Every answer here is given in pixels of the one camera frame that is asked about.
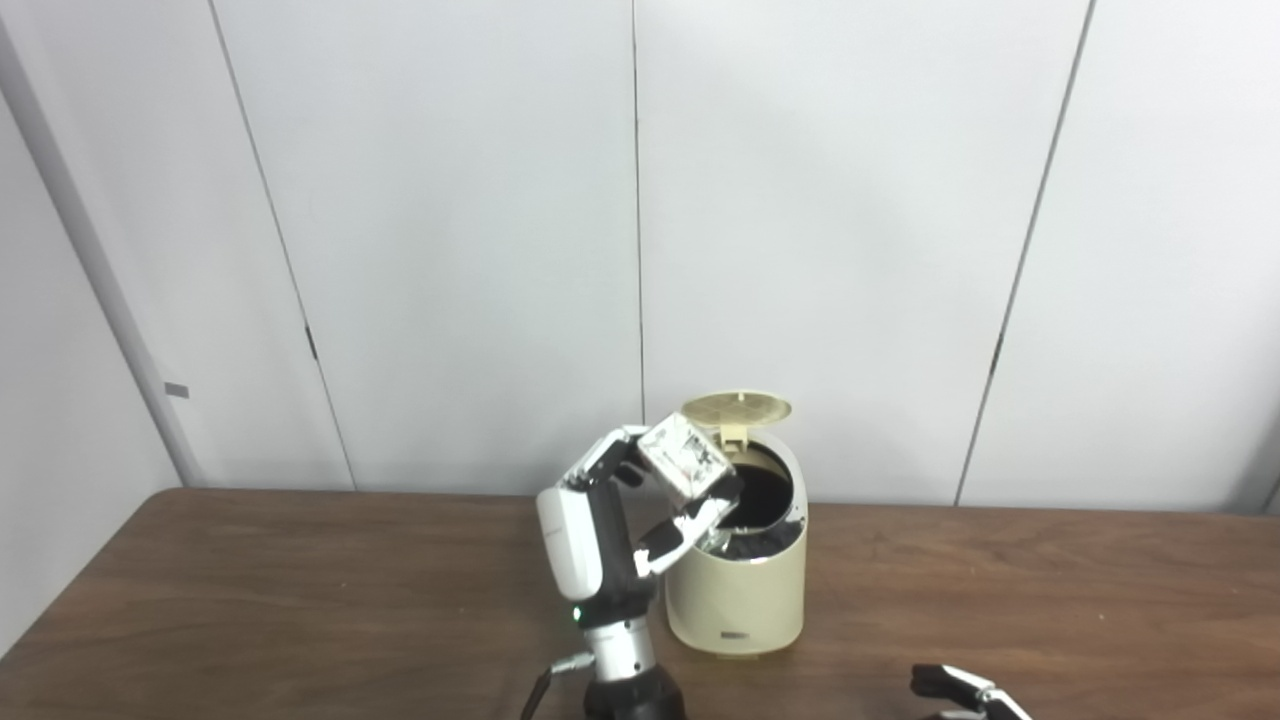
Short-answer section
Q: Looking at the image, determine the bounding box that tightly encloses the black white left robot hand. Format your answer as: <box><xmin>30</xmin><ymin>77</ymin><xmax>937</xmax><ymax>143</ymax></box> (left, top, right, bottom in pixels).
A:
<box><xmin>536</xmin><ymin>425</ymin><xmax>744</xmax><ymax>629</ymax></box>

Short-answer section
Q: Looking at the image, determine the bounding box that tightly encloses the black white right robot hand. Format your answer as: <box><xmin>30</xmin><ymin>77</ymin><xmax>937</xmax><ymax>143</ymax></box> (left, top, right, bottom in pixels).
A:
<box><xmin>910</xmin><ymin>664</ymin><xmax>1034</xmax><ymax>720</ymax></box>

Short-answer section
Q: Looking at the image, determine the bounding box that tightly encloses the white green milk carton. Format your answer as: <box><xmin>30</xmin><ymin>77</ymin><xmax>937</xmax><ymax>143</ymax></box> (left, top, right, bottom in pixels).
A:
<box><xmin>636</xmin><ymin>413</ymin><xmax>738</xmax><ymax>499</ymax></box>

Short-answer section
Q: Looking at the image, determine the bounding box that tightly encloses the cream round bin lid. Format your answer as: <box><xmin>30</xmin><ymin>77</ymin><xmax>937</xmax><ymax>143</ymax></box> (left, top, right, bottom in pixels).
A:
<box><xmin>680</xmin><ymin>390</ymin><xmax>793</xmax><ymax>446</ymax></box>

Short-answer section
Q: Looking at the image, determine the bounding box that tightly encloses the cream-colored round bin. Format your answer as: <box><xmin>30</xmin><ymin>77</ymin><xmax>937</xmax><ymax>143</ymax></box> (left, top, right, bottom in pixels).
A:
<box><xmin>664</xmin><ymin>430</ymin><xmax>807</xmax><ymax>657</ymax></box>

